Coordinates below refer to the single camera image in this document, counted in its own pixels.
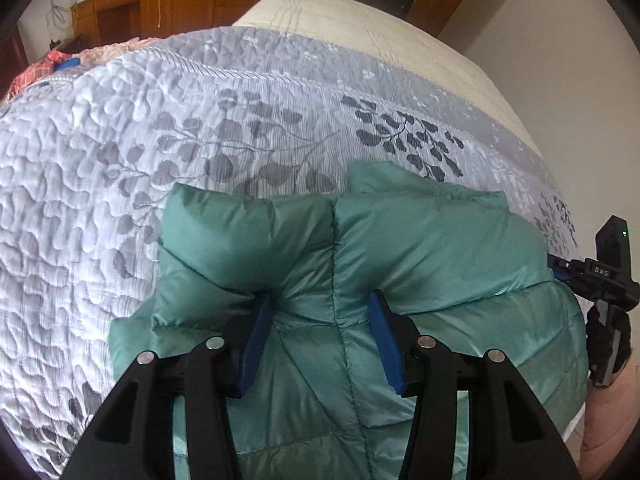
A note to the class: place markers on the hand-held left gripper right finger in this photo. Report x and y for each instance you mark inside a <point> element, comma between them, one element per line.
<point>385,345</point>

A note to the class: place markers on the person's right hand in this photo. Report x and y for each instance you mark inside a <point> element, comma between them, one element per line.
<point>596,330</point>

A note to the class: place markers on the dark wooden headboard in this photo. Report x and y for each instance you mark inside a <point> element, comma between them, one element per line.
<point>12,55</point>

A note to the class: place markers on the red checked cloth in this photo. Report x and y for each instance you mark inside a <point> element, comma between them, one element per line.
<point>40,67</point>

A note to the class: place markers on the person's right forearm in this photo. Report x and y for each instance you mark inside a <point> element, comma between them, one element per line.
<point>612,425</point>

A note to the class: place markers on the green quilted down jacket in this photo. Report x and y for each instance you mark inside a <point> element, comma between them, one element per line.
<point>440,260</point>

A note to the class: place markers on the pink floral blanket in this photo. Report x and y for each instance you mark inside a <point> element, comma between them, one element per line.
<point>120,47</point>

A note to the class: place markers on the wooden desk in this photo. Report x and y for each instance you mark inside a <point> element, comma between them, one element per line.
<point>120,15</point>

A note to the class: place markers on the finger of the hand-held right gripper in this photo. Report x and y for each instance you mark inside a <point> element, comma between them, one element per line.
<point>561,266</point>

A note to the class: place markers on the grey leaf print quilt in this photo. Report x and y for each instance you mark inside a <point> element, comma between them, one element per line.
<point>150,160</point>

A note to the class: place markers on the blue flat item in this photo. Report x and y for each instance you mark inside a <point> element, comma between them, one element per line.
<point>67,64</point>

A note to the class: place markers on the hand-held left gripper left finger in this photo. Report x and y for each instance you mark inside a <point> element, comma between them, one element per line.
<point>257,345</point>

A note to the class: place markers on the beige striped bed sheet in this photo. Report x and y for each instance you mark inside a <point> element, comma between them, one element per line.
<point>350,25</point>

